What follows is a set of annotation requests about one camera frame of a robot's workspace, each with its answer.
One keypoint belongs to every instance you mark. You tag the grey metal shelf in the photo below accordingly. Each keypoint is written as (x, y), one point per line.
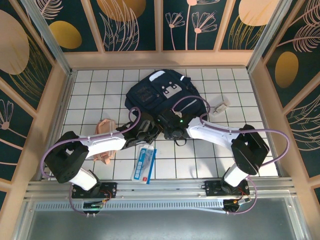
(160, 225)

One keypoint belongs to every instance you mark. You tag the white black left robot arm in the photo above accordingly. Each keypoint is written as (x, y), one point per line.
(105, 143)

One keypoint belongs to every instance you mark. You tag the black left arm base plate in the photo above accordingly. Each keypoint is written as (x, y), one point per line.
(111, 190)

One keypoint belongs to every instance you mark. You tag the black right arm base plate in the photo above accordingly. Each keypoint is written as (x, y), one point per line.
(211, 188)

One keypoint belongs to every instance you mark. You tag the aluminium table side rail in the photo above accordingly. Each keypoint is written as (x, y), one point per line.
(61, 112)
(264, 112)

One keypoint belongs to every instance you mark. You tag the aluminium mounting rail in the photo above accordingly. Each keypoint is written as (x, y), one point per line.
(160, 187)

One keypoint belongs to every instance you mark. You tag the blue white stationery set pack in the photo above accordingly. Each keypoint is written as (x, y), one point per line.
(143, 162)

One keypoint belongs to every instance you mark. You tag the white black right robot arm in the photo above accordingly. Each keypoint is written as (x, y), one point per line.
(215, 135)

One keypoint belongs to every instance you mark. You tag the aluminium frame post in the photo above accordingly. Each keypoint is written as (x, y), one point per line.
(46, 35)
(270, 35)

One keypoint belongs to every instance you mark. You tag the navy blue student backpack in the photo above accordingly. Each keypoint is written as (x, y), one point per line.
(150, 92)

